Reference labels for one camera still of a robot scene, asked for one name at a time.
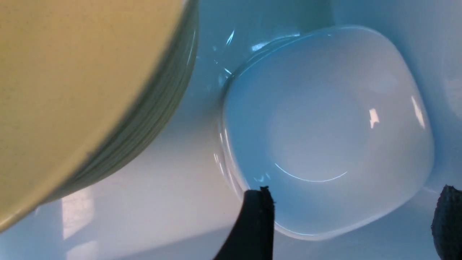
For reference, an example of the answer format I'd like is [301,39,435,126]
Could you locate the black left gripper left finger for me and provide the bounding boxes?
[214,186,275,260]

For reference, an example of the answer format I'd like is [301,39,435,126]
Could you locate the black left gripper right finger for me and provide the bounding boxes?
[431,185,462,260]

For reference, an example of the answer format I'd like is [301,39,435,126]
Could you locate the stack of yellow noodle bowls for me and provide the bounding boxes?
[43,4,200,204]

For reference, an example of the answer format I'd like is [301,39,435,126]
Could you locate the white square dish in tub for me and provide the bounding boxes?
[219,25,434,241]

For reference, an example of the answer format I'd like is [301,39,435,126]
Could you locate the yellow noodle bowl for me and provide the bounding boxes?
[0,0,188,231]

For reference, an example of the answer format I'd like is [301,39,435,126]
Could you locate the large white plastic tub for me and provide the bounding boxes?
[1,0,461,260]

